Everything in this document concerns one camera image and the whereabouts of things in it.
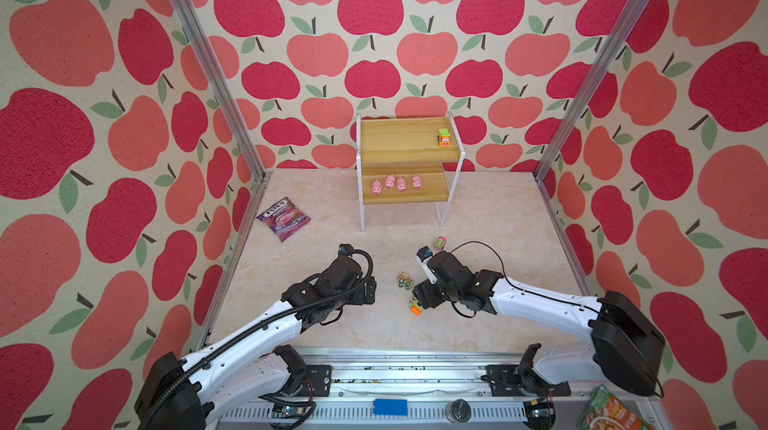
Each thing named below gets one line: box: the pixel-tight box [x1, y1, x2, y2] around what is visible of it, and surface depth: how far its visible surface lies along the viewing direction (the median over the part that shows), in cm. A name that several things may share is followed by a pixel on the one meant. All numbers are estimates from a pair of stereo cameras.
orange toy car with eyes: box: [408, 298, 423, 317], surface depth 86 cm
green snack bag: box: [578, 384, 655, 430], surface depth 70 cm
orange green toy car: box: [437, 128, 451, 148], surface depth 84 cm
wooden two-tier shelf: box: [356, 110, 466, 232], surface depth 87 cm
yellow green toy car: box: [397, 272, 413, 291], surface depth 92 cm
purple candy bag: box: [256, 197, 312, 243], surface depth 106 cm
